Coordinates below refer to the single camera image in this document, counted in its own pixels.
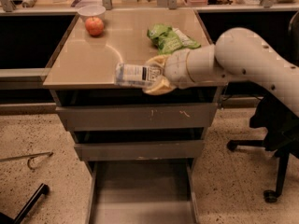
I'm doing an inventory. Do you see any grey drawer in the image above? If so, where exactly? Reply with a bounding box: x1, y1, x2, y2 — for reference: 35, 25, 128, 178
56, 103, 217, 132
84, 160, 199, 224
74, 140, 204, 161

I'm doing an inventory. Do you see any top grey drawer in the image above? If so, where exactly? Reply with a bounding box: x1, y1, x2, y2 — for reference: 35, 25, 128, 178
56, 103, 217, 132

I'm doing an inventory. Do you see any middle grey drawer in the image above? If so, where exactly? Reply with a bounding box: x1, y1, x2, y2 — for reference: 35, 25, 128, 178
74, 140, 204, 161

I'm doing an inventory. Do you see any bottom grey drawer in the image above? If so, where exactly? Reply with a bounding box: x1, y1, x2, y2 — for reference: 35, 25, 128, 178
84, 160, 199, 224

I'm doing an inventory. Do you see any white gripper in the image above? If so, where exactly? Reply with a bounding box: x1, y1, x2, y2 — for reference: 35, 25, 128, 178
143, 49, 192, 95

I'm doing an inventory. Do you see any black office chair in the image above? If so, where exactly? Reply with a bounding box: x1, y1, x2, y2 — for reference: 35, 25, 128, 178
227, 12, 299, 203

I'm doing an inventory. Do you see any white bowl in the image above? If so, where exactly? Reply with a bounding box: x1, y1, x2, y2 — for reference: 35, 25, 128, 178
78, 5, 106, 21

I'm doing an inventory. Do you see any red apple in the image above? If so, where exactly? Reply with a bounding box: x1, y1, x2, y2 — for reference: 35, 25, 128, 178
85, 17, 104, 36

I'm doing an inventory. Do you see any grey drawer cabinet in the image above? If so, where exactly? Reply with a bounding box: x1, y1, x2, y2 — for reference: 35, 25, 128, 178
44, 9, 222, 224

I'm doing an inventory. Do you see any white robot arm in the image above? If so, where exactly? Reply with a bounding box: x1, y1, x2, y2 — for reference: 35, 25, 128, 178
143, 28, 299, 116

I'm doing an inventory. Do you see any metal hooked rod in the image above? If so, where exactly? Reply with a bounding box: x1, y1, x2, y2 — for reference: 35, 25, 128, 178
0, 151, 53, 170

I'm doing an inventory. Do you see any green chip bag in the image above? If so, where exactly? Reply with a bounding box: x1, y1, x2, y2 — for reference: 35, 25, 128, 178
147, 23, 201, 55

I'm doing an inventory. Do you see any black chair leg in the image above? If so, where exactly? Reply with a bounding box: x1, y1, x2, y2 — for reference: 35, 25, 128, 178
0, 183, 50, 224

